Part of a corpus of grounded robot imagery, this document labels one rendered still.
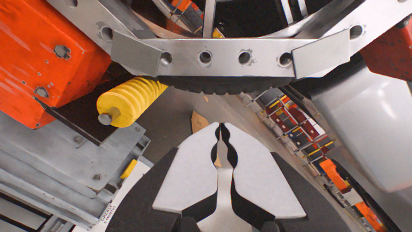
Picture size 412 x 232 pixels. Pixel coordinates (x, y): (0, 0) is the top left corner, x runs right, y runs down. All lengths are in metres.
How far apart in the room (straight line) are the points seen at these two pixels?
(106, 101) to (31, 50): 0.09
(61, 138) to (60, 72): 0.33
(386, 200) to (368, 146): 1.88
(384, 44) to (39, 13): 0.38
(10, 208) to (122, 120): 0.45
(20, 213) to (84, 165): 0.19
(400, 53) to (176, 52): 0.25
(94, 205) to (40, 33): 0.46
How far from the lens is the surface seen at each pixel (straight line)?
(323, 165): 4.35
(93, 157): 0.55
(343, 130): 0.50
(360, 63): 0.46
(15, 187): 0.60
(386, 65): 0.31
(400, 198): 2.40
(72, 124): 0.30
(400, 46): 0.27
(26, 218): 0.66
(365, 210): 5.94
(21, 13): 0.27
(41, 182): 0.59
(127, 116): 0.25
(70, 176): 0.52
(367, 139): 0.55
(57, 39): 0.25
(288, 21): 0.31
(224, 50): 0.19
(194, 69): 0.19
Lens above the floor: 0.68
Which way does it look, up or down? 22 degrees down
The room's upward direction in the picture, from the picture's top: 49 degrees clockwise
